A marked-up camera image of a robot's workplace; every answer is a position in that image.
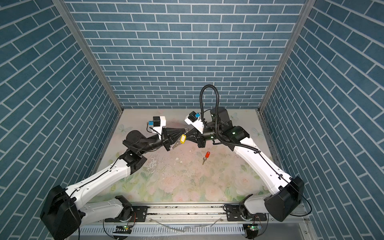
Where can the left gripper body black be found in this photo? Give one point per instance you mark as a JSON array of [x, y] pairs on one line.
[[164, 141]]

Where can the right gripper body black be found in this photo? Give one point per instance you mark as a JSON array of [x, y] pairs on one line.
[[205, 136]]

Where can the key with yellow tag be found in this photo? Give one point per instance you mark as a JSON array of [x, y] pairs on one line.
[[180, 141]]

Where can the key with red tag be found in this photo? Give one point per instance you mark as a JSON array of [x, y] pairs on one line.
[[206, 157]]

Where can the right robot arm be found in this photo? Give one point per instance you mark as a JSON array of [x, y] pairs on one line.
[[286, 193]]

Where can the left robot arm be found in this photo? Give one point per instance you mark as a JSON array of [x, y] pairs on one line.
[[66, 209]]

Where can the left green circuit board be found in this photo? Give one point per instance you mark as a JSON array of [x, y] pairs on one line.
[[125, 230]]

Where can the green circuit board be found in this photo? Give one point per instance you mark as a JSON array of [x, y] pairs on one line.
[[251, 227], [125, 230]]

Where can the right green circuit board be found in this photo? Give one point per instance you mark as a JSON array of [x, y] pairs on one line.
[[251, 227]]

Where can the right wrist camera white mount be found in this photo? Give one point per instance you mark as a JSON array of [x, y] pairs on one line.
[[194, 119]]

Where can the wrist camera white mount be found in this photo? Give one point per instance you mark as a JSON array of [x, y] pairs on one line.
[[194, 119], [156, 125]]

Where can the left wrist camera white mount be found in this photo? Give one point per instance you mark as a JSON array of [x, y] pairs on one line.
[[156, 125]]

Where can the aluminium front rail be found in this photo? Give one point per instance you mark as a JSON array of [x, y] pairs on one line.
[[205, 214]]

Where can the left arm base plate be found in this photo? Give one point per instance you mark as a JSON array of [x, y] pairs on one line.
[[134, 214]]

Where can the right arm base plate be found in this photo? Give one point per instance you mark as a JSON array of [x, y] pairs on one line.
[[236, 213]]

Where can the white slotted cable duct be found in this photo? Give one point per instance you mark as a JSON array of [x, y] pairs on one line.
[[156, 230]]

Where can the right corner aluminium post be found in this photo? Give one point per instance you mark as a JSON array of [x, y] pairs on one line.
[[304, 14]]

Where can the corner aluminium post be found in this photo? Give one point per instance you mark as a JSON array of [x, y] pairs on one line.
[[304, 14], [78, 36]]

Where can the left corner aluminium post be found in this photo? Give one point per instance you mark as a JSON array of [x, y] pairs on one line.
[[78, 36]]

